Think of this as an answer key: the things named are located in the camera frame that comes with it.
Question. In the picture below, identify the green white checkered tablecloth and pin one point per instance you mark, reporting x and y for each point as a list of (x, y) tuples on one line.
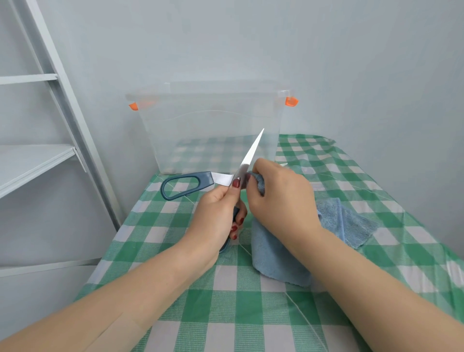
[(239, 308)]

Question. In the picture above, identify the person's right hand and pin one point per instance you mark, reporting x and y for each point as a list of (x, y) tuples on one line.
[(290, 206)]

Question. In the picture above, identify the person's right forearm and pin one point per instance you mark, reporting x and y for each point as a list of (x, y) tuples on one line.
[(388, 301)]

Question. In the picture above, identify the white metal shelf rack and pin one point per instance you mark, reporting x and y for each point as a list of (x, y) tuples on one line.
[(29, 167)]

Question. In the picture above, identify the clear plastic storage box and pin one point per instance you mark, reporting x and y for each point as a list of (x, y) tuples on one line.
[(188, 130)]

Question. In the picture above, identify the person's left forearm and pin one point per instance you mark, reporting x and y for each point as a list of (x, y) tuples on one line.
[(90, 308)]

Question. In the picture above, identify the blue microfibre cloth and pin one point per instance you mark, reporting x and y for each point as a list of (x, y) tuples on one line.
[(279, 261)]

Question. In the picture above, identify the person's left hand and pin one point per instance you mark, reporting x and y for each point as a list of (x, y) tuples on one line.
[(210, 225)]

